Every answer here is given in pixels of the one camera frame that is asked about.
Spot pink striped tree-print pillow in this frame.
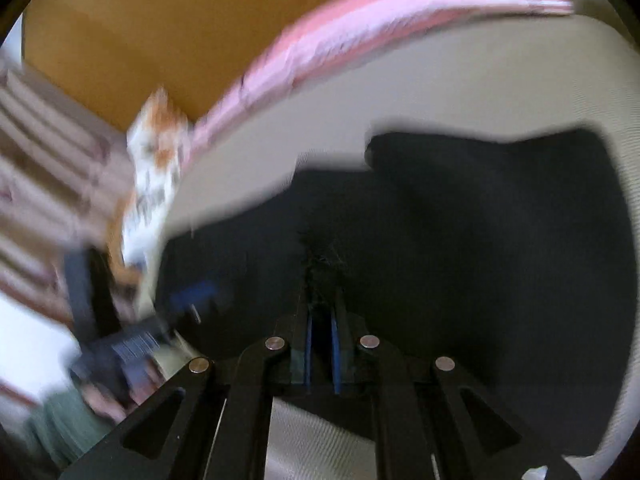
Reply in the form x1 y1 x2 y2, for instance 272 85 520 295
190 0 576 167

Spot black pants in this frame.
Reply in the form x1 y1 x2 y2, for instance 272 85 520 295
150 127 639 461

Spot striped curtain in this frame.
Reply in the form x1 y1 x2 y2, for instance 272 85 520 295
0 55 137 411

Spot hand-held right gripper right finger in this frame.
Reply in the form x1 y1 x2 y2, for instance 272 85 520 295
329 304 584 480

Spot wooden headboard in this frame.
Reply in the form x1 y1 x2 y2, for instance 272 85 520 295
22 0 591 136

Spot person's left hand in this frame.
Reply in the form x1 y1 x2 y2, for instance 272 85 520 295
82 360 167 425

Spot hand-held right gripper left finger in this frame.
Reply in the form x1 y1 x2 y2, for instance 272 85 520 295
60 304 314 480

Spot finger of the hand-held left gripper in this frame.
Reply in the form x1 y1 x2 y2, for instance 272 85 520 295
169 281 222 324
62 247 117 333

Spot white orange floral pillow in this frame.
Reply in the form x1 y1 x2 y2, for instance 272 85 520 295
107 87 194 322

